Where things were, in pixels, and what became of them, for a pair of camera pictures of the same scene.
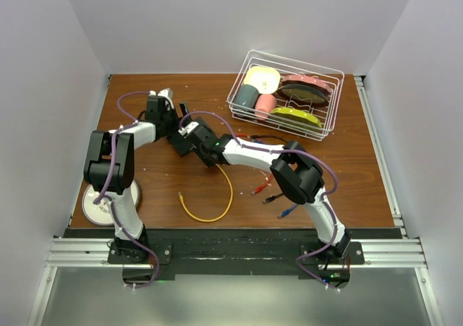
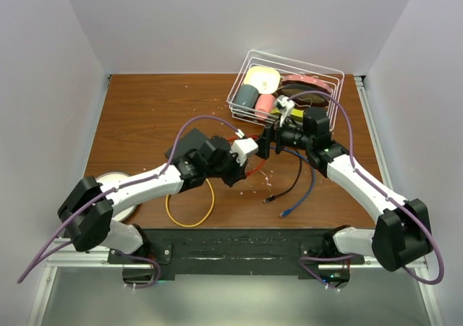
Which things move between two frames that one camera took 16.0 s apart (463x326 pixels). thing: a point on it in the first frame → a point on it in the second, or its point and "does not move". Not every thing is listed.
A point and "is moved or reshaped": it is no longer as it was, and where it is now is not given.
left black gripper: x=174 y=129 → x=239 y=171
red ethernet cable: x=271 y=176 is moved or reshaped
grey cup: x=247 y=95 does not move
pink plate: x=295 y=77 does not move
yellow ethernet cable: x=188 y=213 → x=205 y=217
